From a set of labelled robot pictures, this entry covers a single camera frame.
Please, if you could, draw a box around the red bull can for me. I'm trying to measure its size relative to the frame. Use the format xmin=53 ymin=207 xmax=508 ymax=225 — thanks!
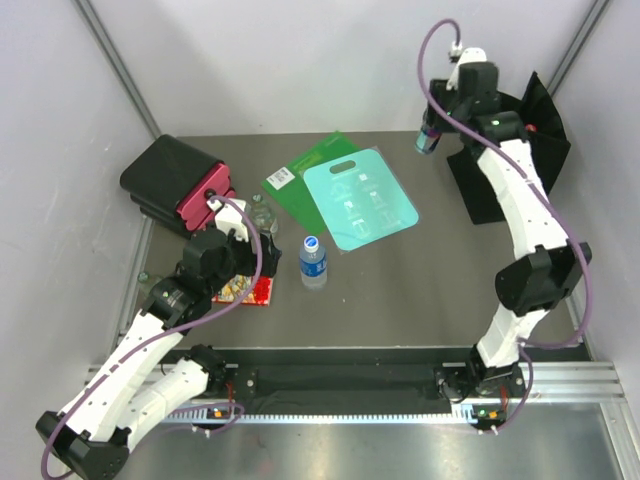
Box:
xmin=415 ymin=126 xmax=441 ymax=155

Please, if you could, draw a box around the clear water bottle blue cap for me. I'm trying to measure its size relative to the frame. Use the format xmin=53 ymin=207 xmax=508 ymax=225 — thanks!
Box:
xmin=299 ymin=236 xmax=328 ymax=290

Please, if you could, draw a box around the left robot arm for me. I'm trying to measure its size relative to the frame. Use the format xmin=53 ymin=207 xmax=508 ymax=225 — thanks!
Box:
xmin=36 ymin=227 xmax=281 ymax=479

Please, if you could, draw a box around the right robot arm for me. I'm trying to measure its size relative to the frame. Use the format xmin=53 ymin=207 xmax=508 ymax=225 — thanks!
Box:
xmin=416 ymin=59 xmax=592 ymax=402

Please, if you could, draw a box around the black canvas bag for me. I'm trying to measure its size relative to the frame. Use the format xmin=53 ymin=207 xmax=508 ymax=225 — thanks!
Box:
xmin=447 ymin=73 xmax=571 ymax=225

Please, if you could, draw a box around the clear empty plastic bottle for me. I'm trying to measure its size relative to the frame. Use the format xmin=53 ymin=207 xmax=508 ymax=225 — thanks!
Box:
xmin=249 ymin=194 xmax=278 ymax=237

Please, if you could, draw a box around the red illustrated book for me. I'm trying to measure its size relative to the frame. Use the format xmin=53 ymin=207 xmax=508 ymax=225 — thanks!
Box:
xmin=213 ymin=275 xmax=273 ymax=306

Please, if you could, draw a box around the small green glass bottle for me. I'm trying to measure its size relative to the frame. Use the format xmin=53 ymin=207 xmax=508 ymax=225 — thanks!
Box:
xmin=137 ymin=271 xmax=163 ymax=297

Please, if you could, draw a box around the green plastic board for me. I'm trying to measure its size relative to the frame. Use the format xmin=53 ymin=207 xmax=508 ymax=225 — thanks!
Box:
xmin=261 ymin=131 xmax=360 ymax=236

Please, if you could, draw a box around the black and pink case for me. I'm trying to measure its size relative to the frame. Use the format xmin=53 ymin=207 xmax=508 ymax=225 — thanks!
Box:
xmin=120 ymin=134 xmax=236 ymax=238

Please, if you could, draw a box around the teal folding board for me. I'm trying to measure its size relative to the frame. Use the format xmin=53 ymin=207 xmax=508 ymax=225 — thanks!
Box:
xmin=302 ymin=148 xmax=420 ymax=252

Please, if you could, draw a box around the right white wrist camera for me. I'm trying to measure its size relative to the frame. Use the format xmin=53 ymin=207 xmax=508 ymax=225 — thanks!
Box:
xmin=446 ymin=42 xmax=487 ymax=91

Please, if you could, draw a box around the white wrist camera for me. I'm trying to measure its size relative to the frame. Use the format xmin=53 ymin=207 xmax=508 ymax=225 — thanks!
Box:
xmin=207 ymin=197 xmax=250 ymax=242
xmin=446 ymin=42 xmax=487 ymax=91

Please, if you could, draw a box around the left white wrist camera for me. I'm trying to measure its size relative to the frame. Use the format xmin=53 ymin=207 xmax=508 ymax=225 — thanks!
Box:
xmin=207 ymin=197 xmax=250 ymax=242

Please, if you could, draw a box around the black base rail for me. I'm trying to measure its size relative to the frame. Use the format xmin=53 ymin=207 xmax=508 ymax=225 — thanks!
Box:
xmin=139 ymin=347 xmax=526 ymax=416

